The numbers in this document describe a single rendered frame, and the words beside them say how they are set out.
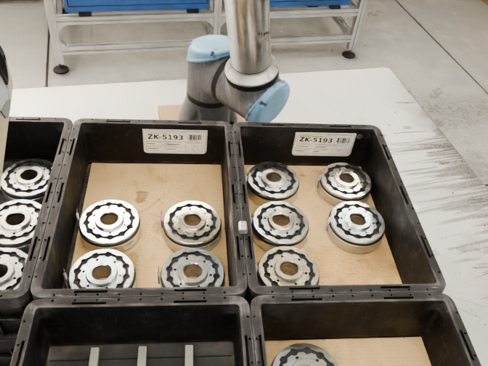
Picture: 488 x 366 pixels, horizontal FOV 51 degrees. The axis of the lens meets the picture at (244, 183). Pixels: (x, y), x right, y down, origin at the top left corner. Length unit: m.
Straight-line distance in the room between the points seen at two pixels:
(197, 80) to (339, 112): 0.47
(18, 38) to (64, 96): 1.81
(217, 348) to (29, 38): 2.69
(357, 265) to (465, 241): 0.38
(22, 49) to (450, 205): 2.49
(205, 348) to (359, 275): 0.30
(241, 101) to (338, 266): 0.42
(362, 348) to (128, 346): 0.36
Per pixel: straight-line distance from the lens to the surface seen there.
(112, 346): 0.82
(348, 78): 1.66
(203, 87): 1.21
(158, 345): 0.81
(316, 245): 0.95
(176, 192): 1.00
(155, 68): 2.93
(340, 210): 0.98
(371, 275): 0.93
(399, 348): 0.87
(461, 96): 3.18
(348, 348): 0.84
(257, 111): 1.10
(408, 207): 0.92
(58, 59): 2.91
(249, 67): 1.07
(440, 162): 1.43
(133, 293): 0.74
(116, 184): 1.03
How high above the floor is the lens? 1.54
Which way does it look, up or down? 44 degrees down
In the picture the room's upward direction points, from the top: 7 degrees clockwise
